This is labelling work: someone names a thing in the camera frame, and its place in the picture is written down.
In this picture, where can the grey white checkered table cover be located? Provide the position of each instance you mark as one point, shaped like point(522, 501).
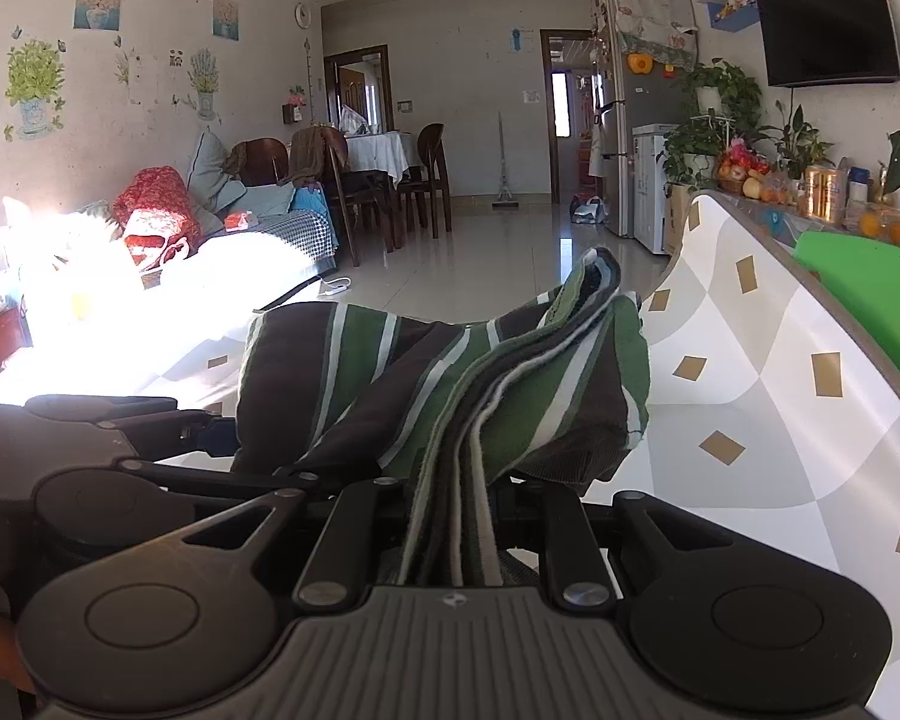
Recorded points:
point(757, 427)

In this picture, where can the wall television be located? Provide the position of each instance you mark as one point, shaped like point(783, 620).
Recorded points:
point(832, 15)

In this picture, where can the cardboard box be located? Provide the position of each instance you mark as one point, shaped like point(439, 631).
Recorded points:
point(679, 221)

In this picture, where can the sofa with houndstooth cover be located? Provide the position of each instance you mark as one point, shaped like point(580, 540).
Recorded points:
point(300, 236)

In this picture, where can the dining table with white cloth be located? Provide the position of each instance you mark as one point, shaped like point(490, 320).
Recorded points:
point(375, 154)

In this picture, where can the trailing plant in white pot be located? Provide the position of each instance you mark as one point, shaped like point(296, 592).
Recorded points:
point(720, 90)

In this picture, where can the small white freezer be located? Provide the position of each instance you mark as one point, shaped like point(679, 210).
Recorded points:
point(652, 187)

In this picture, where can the green plastic panel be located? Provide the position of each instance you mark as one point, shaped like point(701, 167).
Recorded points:
point(870, 292)

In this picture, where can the plastic bag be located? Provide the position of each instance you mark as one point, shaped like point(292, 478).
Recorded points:
point(589, 210)

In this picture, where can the leafy potted plant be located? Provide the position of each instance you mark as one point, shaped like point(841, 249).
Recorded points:
point(694, 154)

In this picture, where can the fruit basket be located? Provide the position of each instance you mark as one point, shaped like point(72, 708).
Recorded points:
point(746, 169)

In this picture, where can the red snack packet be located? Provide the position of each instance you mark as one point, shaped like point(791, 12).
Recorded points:
point(241, 221)

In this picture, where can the grey cushion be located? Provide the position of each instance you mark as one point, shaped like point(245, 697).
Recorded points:
point(214, 169)

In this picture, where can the wooden dining chair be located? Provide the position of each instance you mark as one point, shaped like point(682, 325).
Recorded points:
point(427, 172)
point(259, 161)
point(352, 195)

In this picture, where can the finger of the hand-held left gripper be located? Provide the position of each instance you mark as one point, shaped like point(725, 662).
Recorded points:
point(214, 436)
point(210, 481)

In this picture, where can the broad-leaf potted plant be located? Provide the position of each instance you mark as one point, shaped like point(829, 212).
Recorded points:
point(795, 142)

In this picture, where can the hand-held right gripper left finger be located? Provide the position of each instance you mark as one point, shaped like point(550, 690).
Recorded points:
point(360, 532)

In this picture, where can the reddish wooden cabinet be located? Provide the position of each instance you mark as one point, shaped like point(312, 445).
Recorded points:
point(11, 345)

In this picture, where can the silver refrigerator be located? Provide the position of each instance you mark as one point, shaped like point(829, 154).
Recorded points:
point(630, 97)

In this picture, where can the round wall clock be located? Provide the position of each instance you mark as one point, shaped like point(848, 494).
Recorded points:
point(303, 15)

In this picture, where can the gold tin can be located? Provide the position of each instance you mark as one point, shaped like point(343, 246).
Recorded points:
point(836, 195)
point(812, 193)

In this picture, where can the white power strip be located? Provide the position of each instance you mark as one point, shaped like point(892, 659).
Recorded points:
point(337, 285)

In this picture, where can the floor mop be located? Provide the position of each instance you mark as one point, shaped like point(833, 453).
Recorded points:
point(506, 202)

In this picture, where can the blue cloth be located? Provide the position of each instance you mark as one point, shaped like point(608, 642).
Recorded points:
point(309, 201)

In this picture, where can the brown garment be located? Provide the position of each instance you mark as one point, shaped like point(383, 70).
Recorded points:
point(311, 154)

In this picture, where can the flower picture wall sticker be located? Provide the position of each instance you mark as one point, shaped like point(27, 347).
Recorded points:
point(225, 19)
point(97, 4)

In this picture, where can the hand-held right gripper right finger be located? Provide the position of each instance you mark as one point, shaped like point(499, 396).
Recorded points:
point(570, 547)

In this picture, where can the lavender wall sticker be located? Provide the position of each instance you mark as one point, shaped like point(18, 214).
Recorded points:
point(205, 82)

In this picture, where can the green brown striped t-shirt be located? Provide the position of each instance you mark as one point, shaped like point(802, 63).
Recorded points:
point(390, 390)

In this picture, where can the green plant wall sticker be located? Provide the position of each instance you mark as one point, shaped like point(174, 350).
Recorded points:
point(36, 82)

